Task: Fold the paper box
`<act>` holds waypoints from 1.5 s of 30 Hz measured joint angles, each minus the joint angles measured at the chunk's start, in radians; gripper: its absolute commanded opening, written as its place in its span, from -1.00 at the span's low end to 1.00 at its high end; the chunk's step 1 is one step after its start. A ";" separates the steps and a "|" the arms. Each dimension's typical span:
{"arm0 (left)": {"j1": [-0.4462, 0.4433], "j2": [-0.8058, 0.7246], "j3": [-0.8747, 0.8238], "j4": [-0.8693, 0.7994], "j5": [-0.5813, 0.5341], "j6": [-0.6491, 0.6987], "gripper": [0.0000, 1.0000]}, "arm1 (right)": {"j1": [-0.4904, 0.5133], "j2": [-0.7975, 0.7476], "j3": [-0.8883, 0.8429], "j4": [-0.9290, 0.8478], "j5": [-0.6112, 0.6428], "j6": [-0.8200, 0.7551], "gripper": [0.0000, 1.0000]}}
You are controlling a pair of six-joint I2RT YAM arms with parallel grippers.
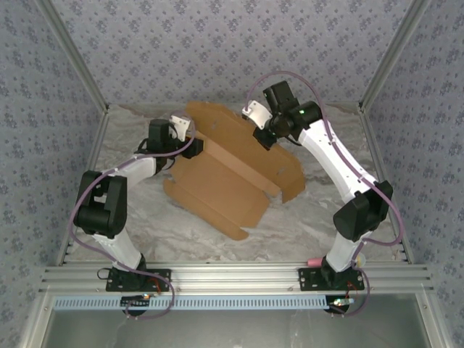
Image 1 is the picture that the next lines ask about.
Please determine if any white slotted cable duct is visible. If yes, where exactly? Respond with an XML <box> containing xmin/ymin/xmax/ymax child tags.
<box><xmin>53</xmin><ymin>294</ymin><xmax>434</xmax><ymax>311</ymax></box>

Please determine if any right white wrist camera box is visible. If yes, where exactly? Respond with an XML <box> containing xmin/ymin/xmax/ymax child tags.
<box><xmin>241</xmin><ymin>101</ymin><xmax>273</xmax><ymax>130</ymax></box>

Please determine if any left arm's black base plate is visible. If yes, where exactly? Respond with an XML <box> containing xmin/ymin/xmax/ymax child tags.
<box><xmin>105</xmin><ymin>268</ymin><xmax>173</xmax><ymax>293</ymax></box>

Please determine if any left arm's purple cable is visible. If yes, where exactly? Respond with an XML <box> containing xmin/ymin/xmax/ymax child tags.
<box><xmin>70</xmin><ymin>110</ymin><xmax>197</xmax><ymax>321</ymax></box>

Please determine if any brown cardboard box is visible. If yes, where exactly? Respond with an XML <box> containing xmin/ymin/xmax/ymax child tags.
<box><xmin>162</xmin><ymin>100</ymin><xmax>306</xmax><ymax>242</ymax></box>

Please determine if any grey metal panel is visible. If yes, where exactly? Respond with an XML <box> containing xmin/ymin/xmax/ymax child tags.
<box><xmin>45</xmin><ymin>293</ymin><xmax>431</xmax><ymax>348</ymax></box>

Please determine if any aluminium front rail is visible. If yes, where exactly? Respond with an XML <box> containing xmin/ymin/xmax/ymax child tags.
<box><xmin>38</xmin><ymin>262</ymin><xmax>434</xmax><ymax>294</ymax></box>

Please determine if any arm's purple cable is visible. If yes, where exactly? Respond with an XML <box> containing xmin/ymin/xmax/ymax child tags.
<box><xmin>70</xmin><ymin>110</ymin><xmax>197</xmax><ymax>321</ymax></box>
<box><xmin>246</xmin><ymin>71</ymin><xmax>405</xmax><ymax>318</ymax></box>

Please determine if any right arm's purple cable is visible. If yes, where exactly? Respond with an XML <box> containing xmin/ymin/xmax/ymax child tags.
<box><xmin>246</xmin><ymin>71</ymin><xmax>405</xmax><ymax>318</ymax></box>

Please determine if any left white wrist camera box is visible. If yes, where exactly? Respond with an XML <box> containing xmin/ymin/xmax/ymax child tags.
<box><xmin>170</xmin><ymin>114</ymin><xmax>191</xmax><ymax>141</ymax></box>

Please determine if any right arm's black base plate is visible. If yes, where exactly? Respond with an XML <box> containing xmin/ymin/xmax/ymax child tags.
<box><xmin>297</xmin><ymin>267</ymin><xmax>365</xmax><ymax>292</ymax></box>

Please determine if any aluminium frame post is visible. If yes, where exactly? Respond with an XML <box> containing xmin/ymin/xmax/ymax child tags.
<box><xmin>35</xmin><ymin>0</ymin><xmax>110</xmax><ymax>112</ymax></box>
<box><xmin>357</xmin><ymin>0</ymin><xmax>433</xmax><ymax>110</ymax></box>

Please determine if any small circuit board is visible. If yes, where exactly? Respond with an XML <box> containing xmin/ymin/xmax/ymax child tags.
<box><xmin>120</xmin><ymin>294</ymin><xmax>152</xmax><ymax>306</ymax></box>
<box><xmin>327</xmin><ymin>297</ymin><xmax>357</xmax><ymax>309</ymax></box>

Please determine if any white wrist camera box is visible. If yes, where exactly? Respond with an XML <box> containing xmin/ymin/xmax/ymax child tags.
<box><xmin>241</xmin><ymin>101</ymin><xmax>273</xmax><ymax>130</ymax></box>
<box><xmin>170</xmin><ymin>114</ymin><xmax>191</xmax><ymax>141</ymax></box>

